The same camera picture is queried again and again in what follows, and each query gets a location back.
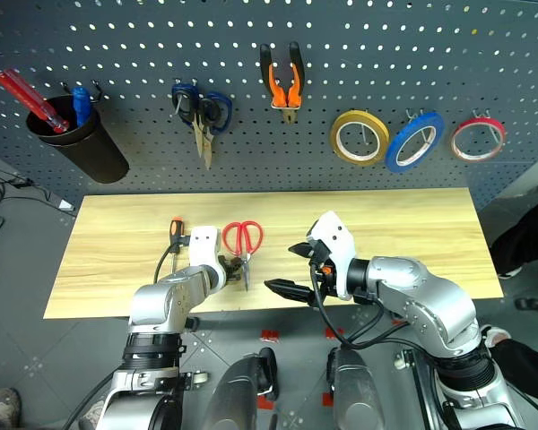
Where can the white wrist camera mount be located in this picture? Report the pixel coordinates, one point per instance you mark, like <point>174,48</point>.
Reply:
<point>336,237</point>
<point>204,246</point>

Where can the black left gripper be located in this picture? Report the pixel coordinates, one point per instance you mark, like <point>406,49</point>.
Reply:
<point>228,269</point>

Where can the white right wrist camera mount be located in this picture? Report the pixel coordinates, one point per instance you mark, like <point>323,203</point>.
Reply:
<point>336,237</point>

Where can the metal stand frame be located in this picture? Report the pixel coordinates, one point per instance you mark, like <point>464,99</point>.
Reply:
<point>414,380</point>

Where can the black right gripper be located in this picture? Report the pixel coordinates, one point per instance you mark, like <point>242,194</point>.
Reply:
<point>320,253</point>

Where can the black cup holder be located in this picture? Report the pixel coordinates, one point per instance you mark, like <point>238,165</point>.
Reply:
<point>94,152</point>

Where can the black chair base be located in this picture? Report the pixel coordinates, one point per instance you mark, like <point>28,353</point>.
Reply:
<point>535,304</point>

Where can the grey perforated pegboard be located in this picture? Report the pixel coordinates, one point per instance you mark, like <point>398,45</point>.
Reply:
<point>296,170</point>

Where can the white power adapter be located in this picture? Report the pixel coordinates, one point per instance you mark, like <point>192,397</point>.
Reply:
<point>67,205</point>

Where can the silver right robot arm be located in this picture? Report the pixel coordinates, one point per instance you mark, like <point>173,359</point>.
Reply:
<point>430,300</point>

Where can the metal pegboard hook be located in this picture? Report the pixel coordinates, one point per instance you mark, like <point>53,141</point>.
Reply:
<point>413,114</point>
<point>479,113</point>
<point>364,132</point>
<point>97,89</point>

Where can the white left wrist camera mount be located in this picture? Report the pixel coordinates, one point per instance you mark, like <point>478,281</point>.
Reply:
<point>204,246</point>

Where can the blue tape roll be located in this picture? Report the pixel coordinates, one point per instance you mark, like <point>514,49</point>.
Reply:
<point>430,117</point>

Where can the orange black screwdriver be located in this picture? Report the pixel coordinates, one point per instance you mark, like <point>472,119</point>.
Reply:
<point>176,228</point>

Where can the yellow tape roll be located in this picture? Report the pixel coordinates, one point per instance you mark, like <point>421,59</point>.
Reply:
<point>358,115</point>

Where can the orange black pliers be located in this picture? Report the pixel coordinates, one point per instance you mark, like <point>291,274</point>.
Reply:
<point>275,87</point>

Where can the red tape roll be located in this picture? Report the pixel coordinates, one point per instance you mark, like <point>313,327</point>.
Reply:
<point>477,121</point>

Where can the person black trouser leg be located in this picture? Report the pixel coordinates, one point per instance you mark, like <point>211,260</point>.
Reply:
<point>526,237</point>
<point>526,363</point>

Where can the dark rounded grey shape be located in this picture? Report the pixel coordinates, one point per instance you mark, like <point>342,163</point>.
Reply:
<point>237,394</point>
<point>354,389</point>

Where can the white sneaker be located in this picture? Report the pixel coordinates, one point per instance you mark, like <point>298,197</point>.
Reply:
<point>494,335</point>

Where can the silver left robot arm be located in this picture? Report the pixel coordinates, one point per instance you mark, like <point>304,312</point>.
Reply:
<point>161,300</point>

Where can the brown grey shoe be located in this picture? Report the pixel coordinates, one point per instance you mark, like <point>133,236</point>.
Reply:
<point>0,408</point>

